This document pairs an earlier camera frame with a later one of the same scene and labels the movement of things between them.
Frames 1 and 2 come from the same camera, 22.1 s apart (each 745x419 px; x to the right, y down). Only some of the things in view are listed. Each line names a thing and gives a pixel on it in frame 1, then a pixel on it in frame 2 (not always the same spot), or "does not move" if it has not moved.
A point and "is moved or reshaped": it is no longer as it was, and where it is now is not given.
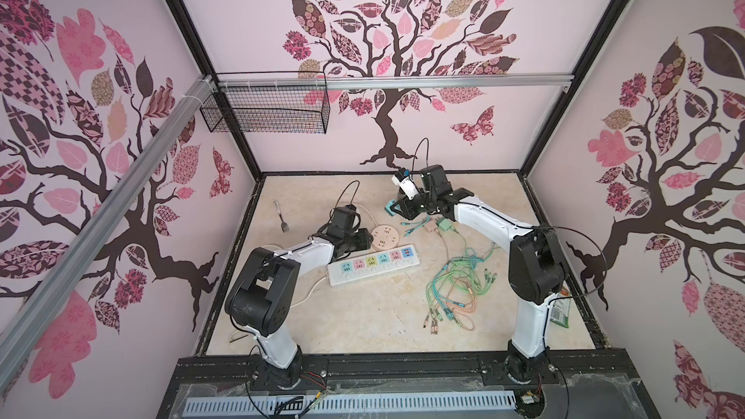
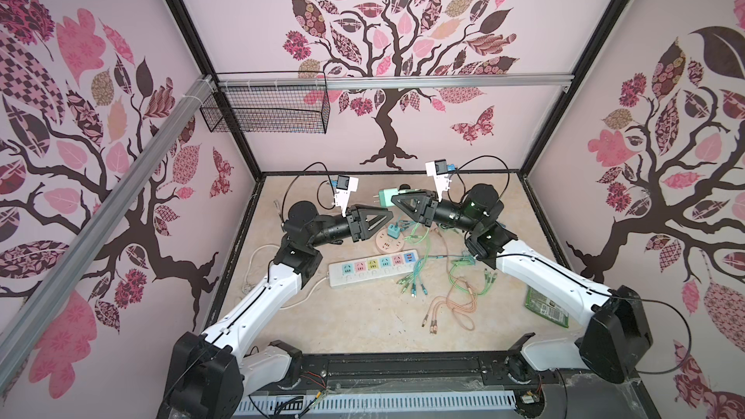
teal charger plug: (388, 209) is moved or reshaped
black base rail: (577, 385) does not move
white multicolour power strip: (373, 265) does not move
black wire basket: (268, 102) does not move
